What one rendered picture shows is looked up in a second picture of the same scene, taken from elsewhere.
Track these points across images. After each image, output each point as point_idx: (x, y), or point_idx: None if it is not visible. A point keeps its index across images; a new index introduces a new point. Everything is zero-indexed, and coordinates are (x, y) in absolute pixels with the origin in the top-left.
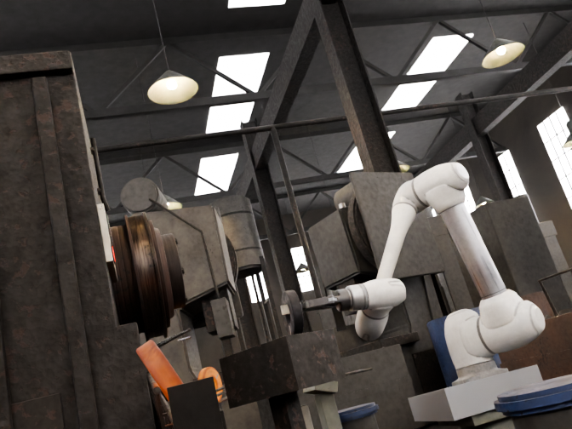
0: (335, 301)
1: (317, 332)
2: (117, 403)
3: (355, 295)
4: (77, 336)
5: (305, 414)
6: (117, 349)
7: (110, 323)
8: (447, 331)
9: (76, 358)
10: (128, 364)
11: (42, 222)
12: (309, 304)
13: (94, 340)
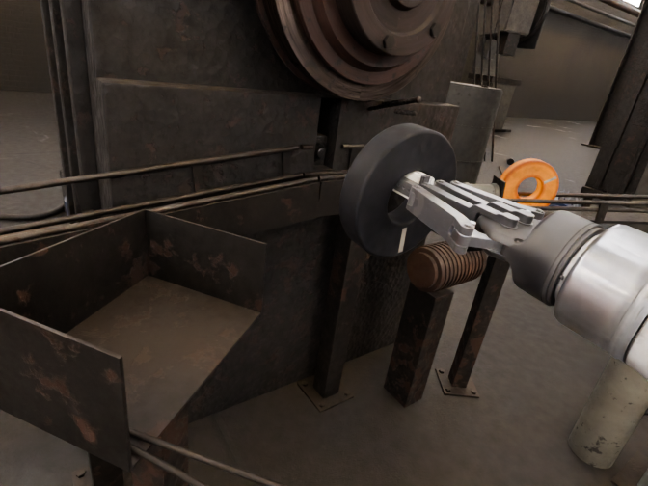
0: (486, 252)
1: (49, 334)
2: (102, 182)
3: (571, 290)
4: (68, 75)
5: None
6: (97, 113)
7: (93, 68)
8: None
9: (71, 105)
10: (102, 142)
11: None
12: (414, 202)
13: (91, 88)
